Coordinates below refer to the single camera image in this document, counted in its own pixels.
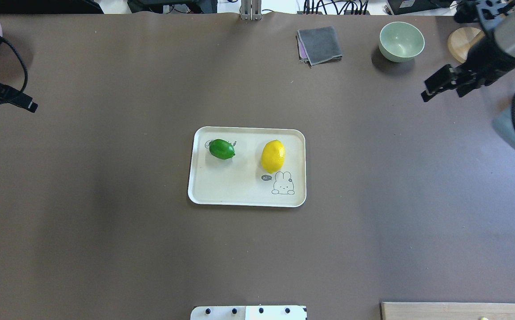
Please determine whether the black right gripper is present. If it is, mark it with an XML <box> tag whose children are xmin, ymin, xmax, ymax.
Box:
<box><xmin>421</xmin><ymin>35</ymin><xmax>515</xmax><ymax>103</ymax></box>

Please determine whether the yellow lemon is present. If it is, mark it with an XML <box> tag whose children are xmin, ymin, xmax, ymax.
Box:
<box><xmin>260</xmin><ymin>140</ymin><xmax>286</xmax><ymax>173</ymax></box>

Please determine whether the green lime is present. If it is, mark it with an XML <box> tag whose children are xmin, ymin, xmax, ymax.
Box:
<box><xmin>209</xmin><ymin>139</ymin><xmax>235</xmax><ymax>160</ymax></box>

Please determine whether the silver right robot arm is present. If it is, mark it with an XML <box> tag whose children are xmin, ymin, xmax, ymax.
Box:
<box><xmin>421</xmin><ymin>0</ymin><xmax>515</xmax><ymax>150</ymax></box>

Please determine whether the cream rabbit print tray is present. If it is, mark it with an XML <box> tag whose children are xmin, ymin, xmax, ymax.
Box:
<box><xmin>188</xmin><ymin>126</ymin><xmax>307</xmax><ymax>208</ymax></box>

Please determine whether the wooden mug tree stand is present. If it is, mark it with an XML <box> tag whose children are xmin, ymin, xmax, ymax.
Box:
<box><xmin>447</xmin><ymin>27</ymin><xmax>484</xmax><ymax>64</ymax></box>

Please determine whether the pale green bowl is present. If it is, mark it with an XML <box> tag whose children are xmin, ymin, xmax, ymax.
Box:
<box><xmin>378</xmin><ymin>21</ymin><xmax>426</xmax><ymax>63</ymax></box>

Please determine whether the grey folded cloth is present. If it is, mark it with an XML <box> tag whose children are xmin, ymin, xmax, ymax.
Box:
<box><xmin>296</xmin><ymin>26</ymin><xmax>343</xmax><ymax>66</ymax></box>

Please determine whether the wooden cutting board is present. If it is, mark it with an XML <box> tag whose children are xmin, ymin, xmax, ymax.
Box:
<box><xmin>380</xmin><ymin>302</ymin><xmax>515</xmax><ymax>320</ymax></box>

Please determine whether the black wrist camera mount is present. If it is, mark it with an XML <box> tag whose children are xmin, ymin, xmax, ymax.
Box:
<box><xmin>453</xmin><ymin>0</ymin><xmax>515</xmax><ymax>32</ymax></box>

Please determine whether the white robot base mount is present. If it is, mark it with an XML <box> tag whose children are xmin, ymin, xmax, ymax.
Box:
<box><xmin>190</xmin><ymin>304</ymin><xmax>308</xmax><ymax>320</ymax></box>

